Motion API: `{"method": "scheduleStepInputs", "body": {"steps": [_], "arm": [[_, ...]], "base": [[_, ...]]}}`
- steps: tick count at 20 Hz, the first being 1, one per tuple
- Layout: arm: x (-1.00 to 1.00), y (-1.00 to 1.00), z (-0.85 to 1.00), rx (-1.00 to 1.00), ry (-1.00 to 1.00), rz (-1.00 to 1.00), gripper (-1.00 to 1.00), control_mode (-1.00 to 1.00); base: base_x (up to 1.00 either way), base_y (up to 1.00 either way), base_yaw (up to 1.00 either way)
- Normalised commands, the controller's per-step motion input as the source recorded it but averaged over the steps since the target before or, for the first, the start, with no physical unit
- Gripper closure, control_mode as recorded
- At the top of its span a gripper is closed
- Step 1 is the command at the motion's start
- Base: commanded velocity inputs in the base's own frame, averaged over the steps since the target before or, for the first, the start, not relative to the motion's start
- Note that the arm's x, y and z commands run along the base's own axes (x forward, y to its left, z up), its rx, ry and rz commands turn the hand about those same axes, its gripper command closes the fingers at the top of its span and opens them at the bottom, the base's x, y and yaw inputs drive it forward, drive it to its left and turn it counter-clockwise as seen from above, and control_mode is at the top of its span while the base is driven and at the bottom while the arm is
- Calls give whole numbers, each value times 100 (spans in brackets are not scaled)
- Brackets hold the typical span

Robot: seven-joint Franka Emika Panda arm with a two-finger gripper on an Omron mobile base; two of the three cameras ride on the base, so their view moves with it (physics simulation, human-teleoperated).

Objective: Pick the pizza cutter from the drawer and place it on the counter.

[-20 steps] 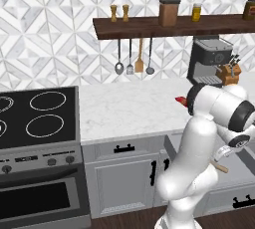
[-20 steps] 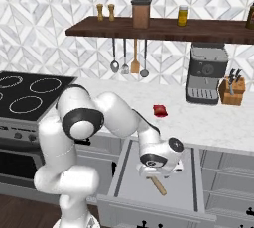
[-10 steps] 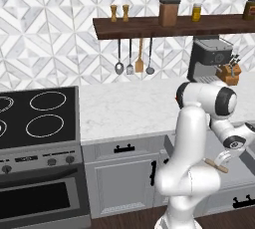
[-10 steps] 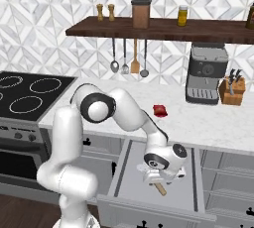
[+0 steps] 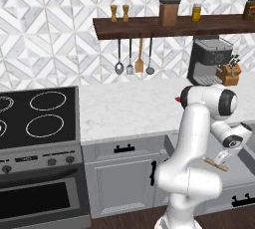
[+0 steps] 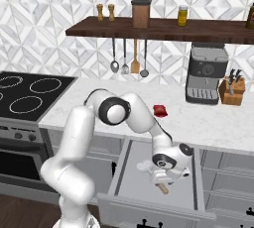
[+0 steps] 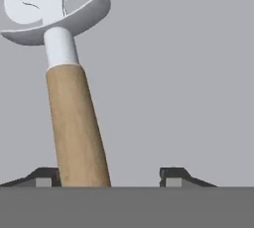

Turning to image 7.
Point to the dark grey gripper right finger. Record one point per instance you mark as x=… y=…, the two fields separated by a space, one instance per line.
x=175 y=174

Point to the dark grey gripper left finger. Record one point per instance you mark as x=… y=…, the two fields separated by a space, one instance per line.
x=43 y=174

